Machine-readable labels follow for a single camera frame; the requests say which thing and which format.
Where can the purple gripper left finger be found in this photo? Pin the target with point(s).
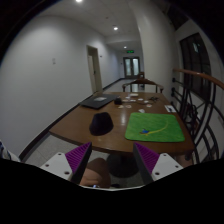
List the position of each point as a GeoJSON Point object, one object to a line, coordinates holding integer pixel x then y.
{"type": "Point", "coordinates": [70, 166]}

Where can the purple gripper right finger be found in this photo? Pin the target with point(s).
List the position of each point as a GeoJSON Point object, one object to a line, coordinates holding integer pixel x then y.
{"type": "Point", "coordinates": [153, 166]}

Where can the green mouse pad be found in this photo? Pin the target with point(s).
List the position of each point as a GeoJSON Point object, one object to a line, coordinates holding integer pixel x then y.
{"type": "Point", "coordinates": [150, 127]}

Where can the black computer mouse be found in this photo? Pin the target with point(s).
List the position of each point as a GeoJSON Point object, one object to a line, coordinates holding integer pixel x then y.
{"type": "Point", "coordinates": [101, 124]}

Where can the person's knee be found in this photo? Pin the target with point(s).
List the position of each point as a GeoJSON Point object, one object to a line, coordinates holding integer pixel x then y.
{"type": "Point", "coordinates": [96, 173]}

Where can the black laptop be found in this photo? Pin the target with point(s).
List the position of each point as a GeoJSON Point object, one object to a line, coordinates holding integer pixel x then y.
{"type": "Point", "coordinates": [97, 102]}

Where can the small black box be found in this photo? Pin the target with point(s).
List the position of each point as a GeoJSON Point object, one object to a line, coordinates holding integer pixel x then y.
{"type": "Point", "coordinates": [118, 101]}

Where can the wooden chair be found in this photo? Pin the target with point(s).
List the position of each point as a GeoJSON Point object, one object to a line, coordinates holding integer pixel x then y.
{"type": "Point", "coordinates": [143, 81]}

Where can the wooden handrail with black railing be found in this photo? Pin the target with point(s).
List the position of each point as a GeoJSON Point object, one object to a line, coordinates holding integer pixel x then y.
{"type": "Point", "coordinates": [199, 100]}

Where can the glass double door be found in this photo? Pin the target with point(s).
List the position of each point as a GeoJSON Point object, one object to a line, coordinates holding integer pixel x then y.
{"type": "Point", "coordinates": [131, 66]}

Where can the wooden door on left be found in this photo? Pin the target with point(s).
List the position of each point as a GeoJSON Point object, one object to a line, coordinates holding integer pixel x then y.
{"type": "Point", "coordinates": [94, 69]}

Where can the green exit sign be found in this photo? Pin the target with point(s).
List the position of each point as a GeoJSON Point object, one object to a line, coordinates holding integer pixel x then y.
{"type": "Point", "coordinates": [130, 51]}

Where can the dark window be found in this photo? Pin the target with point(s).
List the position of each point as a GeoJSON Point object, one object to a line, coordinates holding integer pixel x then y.
{"type": "Point", "coordinates": [195, 58]}

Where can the black table pedestal base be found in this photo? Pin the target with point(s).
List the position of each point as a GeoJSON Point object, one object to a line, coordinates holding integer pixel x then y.
{"type": "Point", "coordinates": [122, 166]}

